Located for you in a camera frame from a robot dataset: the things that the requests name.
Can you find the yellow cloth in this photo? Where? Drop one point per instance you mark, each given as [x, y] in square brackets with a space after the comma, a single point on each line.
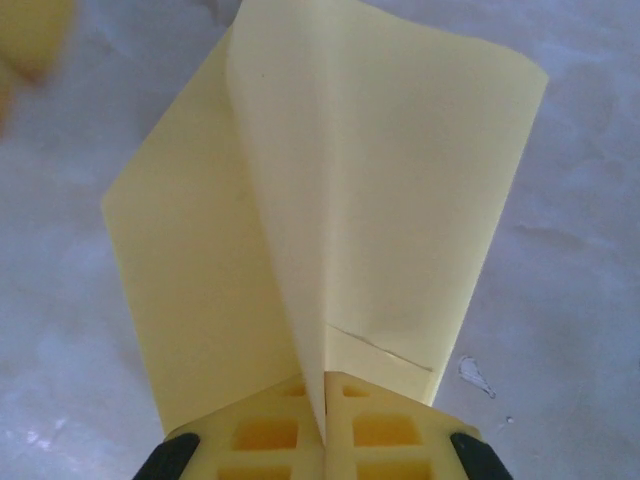
[350, 200]

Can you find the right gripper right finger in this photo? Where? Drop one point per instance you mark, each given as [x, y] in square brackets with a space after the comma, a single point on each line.
[390, 440]

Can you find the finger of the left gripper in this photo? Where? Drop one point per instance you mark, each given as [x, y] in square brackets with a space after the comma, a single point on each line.
[5, 107]
[30, 35]

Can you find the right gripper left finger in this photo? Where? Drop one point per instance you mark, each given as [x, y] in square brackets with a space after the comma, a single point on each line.
[250, 440]

